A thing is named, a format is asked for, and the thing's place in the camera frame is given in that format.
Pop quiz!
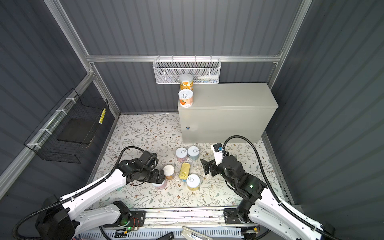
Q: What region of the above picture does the yellow oval sardine tin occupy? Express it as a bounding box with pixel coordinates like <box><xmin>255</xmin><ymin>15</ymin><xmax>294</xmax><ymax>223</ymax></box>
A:
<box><xmin>179</xmin><ymin>163</ymin><xmax>191</xmax><ymax>182</ymax></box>

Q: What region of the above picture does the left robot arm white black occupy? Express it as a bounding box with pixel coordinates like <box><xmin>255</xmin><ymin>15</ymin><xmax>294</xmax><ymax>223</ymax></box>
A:
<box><xmin>35</xmin><ymin>151</ymin><xmax>165</xmax><ymax>240</ymax></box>

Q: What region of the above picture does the pink pull-tab can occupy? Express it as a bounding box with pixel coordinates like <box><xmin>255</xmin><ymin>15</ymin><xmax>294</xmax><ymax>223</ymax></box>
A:
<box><xmin>175</xmin><ymin>148</ymin><xmax>188</xmax><ymax>162</ymax></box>

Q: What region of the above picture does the orange white pull-tab can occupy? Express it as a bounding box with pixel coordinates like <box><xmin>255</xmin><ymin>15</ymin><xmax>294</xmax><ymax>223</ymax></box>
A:
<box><xmin>178</xmin><ymin>89</ymin><xmax>194</xmax><ymax>108</ymax></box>

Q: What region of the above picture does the black wire mesh basket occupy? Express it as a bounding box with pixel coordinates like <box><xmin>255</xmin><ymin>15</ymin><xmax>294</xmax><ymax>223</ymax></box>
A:
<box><xmin>25</xmin><ymin>91</ymin><xmax>109</xmax><ymax>164</ymax></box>

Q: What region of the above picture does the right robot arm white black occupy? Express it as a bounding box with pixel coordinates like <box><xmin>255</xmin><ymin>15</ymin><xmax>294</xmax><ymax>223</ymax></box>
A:
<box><xmin>201</xmin><ymin>156</ymin><xmax>335</xmax><ymax>240</ymax></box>

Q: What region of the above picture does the yellow pull-tab can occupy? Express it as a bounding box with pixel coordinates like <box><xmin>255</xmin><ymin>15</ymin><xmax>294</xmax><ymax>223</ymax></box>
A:
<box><xmin>186</xmin><ymin>174</ymin><xmax>201</xmax><ymax>191</ymax></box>

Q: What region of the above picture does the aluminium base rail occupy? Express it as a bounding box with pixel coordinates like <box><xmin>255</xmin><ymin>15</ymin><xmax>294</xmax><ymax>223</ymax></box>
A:
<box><xmin>59</xmin><ymin>205</ymin><xmax>304</xmax><ymax>232</ymax></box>

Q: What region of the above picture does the yellow tag on basket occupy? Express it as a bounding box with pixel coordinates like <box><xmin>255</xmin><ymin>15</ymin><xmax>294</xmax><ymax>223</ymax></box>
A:
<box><xmin>99</xmin><ymin>108</ymin><xmax>106</xmax><ymax>125</ymax></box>

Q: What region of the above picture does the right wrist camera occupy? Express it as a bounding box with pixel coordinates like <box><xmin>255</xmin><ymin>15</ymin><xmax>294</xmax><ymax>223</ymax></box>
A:
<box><xmin>211</xmin><ymin>143</ymin><xmax>224</xmax><ymax>166</ymax></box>

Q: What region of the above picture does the beige metal cabinet box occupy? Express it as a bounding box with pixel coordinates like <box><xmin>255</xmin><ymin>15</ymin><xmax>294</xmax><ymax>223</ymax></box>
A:
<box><xmin>178</xmin><ymin>83</ymin><xmax>279</xmax><ymax>144</ymax></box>

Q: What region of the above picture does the white tube in basket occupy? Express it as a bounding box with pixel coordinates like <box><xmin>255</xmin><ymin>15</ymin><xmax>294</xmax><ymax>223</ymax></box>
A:
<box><xmin>194</xmin><ymin>75</ymin><xmax>219</xmax><ymax>84</ymax></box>

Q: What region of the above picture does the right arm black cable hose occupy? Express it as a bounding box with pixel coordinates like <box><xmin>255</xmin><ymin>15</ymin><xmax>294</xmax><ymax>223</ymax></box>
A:
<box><xmin>222</xmin><ymin>135</ymin><xmax>340</xmax><ymax>240</ymax></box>

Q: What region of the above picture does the white wire mesh basket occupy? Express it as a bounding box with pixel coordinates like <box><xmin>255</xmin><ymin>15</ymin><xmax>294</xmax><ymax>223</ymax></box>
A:
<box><xmin>153</xmin><ymin>60</ymin><xmax>222</xmax><ymax>84</ymax></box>

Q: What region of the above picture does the light blue pull-tab can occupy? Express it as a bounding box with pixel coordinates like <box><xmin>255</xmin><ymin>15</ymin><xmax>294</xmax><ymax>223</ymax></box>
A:
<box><xmin>188</xmin><ymin>146</ymin><xmax>200</xmax><ymax>161</ymax></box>

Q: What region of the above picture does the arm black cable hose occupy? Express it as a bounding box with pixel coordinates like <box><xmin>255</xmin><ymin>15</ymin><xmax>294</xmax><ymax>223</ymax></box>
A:
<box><xmin>11</xmin><ymin>146</ymin><xmax>148</xmax><ymax>240</ymax></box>
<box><xmin>222</xmin><ymin>135</ymin><xmax>340</xmax><ymax>240</ymax></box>

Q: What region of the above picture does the brown can white lid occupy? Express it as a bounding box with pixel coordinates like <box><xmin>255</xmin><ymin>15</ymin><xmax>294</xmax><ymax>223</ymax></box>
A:
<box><xmin>163</xmin><ymin>165</ymin><xmax>175</xmax><ymax>180</ymax></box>

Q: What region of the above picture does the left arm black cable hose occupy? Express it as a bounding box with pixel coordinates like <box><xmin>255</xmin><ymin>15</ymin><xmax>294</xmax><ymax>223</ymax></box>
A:
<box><xmin>11</xmin><ymin>146</ymin><xmax>148</xmax><ymax>240</ymax></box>

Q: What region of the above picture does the green orange peach can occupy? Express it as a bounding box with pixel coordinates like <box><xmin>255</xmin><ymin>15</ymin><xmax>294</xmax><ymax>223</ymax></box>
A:
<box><xmin>179</xmin><ymin>74</ymin><xmax>194</xmax><ymax>91</ymax></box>

